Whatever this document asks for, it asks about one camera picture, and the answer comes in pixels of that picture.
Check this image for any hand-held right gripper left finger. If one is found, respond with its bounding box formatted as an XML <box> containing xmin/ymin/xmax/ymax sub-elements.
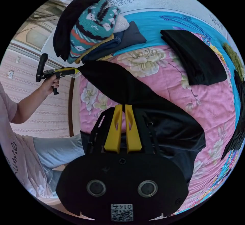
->
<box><xmin>104</xmin><ymin>104</ymin><xmax>123</xmax><ymax>152</ymax></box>

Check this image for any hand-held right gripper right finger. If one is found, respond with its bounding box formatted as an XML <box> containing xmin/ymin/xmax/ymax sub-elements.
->
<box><xmin>125</xmin><ymin>104</ymin><xmax>143</xmax><ymax>153</ymax></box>

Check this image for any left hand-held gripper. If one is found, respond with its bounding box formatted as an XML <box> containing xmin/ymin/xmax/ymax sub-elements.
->
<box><xmin>39</xmin><ymin>67</ymin><xmax>80</xmax><ymax>95</ymax></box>

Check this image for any black long sleeve shirt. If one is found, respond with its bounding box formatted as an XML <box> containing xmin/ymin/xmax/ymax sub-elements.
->
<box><xmin>77</xmin><ymin>60</ymin><xmax>206</xmax><ymax>184</ymax></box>

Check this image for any person's left forearm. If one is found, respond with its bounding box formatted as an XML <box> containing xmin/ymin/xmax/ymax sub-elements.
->
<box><xmin>10</xmin><ymin>86</ymin><xmax>51</xmax><ymax>124</ymax></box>

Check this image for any person's left hand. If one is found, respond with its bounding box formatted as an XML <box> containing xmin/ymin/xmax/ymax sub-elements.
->
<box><xmin>41</xmin><ymin>76</ymin><xmax>60</xmax><ymax>96</ymax></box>

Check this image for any pile of clothes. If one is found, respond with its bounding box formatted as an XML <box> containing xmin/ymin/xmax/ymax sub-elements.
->
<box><xmin>52</xmin><ymin>0</ymin><xmax>147</xmax><ymax>65</ymax></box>

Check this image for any bed with pink floral quilt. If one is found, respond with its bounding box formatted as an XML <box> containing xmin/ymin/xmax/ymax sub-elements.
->
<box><xmin>69</xmin><ymin>11</ymin><xmax>244</xmax><ymax>216</ymax></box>

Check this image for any person's body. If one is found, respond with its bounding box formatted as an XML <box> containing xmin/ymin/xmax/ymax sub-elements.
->
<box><xmin>0</xmin><ymin>83</ymin><xmax>85</xmax><ymax>200</ymax></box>

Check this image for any folded black garment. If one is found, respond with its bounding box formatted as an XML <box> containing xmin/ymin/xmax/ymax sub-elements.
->
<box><xmin>160</xmin><ymin>29</ymin><xmax>228</xmax><ymax>86</ymax></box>

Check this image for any crumpled black garment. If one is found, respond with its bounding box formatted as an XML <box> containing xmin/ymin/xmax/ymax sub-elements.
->
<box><xmin>220</xmin><ymin>70</ymin><xmax>245</xmax><ymax>161</ymax></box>

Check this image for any green fuzzy garment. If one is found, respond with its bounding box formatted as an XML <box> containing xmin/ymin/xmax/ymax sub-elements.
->
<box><xmin>223</xmin><ymin>43</ymin><xmax>245</xmax><ymax>82</ymax></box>

